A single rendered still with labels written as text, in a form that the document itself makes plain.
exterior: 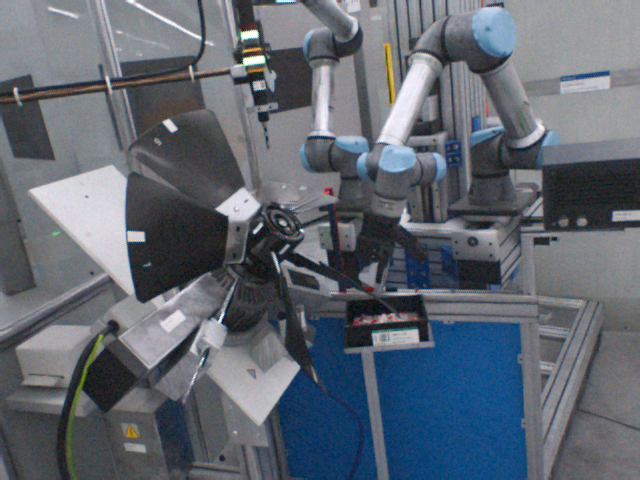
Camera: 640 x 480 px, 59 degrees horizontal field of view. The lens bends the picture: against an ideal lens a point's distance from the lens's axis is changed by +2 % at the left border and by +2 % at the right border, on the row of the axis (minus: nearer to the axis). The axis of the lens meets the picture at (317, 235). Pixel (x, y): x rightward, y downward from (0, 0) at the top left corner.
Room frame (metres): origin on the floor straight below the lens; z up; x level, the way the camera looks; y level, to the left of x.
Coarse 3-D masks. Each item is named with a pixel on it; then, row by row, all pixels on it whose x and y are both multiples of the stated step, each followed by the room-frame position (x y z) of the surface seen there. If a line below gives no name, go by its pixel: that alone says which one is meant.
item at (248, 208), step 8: (240, 192) 1.23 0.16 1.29; (232, 200) 1.22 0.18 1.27; (240, 200) 1.22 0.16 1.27; (248, 200) 1.22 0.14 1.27; (216, 208) 1.21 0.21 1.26; (224, 208) 1.21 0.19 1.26; (232, 208) 1.21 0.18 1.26; (240, 208) 1.21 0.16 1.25; (248, 208) 1.21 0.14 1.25; (256, 208) 1.21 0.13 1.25; (232, 216) 1.20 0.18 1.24; (240, 216) 1.20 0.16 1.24; (248, 216) 1.20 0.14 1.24
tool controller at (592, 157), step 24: (576, 144) 1.37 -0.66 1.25; (600, 144) 1.34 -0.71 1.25; (624, 144) 1.32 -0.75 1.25; (552, 168) 1.31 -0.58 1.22; (576, 168) 1.29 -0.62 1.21; (600, 168) 1.27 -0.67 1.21; (624, 168) 1.25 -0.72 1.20; (552, 192) 1.32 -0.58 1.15; (576, 192) 1.31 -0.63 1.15; (600, 192) 1.29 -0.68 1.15; (624, 192) 1.27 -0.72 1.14; (552, 216) 1.34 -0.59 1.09; (576, 216) 1.32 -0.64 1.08; (600, 216) 1.30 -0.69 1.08; (624, 216) 1.28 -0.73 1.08
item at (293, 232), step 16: (272, 208) 1.19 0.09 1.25; (256, 224) 1.13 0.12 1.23; (272, 224) 1.13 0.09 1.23; (288, 224) 1.18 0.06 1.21; (256, 240) 1.12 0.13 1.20; (272, 240) 1.11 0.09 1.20; (288, 240) 1.11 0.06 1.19; (256, 256) 1.13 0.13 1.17; (240, 272) 1.13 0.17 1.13; (256, 272) 1.14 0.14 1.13
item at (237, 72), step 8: (232, 72) 1.24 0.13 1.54; (240, 72) 1.24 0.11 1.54; (240, 80) 1.24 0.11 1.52; (248, 80) 1.24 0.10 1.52; (240, 88) 1.26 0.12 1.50; (248, 88) 1.25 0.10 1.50; (248, 96) 1.25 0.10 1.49; (248, 104) 1.25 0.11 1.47; (272, 104) 1.24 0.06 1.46; (248, 112) 1.25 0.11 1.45
